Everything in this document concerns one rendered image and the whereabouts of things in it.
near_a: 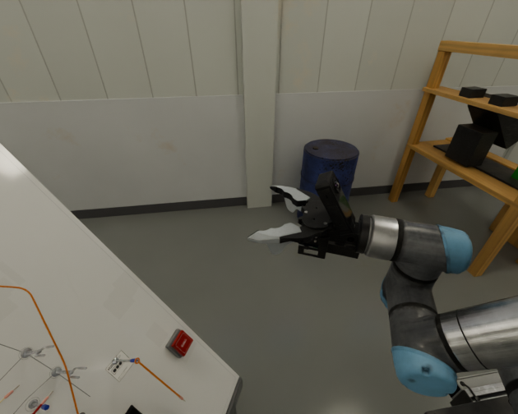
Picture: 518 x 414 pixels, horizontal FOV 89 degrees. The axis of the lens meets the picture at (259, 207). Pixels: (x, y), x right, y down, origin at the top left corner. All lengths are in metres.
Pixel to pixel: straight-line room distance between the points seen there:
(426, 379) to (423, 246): 0.18
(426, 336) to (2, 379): 0.74
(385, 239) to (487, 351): 0.18
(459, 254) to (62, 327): 0.79
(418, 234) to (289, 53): 2.47
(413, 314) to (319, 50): 2.61
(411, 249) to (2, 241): 0.80
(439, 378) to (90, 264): 0.75
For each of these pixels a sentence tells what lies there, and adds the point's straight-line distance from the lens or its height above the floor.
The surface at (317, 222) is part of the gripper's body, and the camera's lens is 0.47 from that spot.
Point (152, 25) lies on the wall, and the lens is 2.76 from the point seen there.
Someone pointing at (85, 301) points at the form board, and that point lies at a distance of 0.79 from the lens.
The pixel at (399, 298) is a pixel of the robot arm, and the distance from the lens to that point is 0.53.
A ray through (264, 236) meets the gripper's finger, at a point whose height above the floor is 1.57.
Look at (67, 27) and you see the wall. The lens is 2.94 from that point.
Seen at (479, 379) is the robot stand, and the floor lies 1.07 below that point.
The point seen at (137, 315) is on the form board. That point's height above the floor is 1.22.
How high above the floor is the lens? 1.87
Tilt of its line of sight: 35 degrees down
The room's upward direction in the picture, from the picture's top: straight up
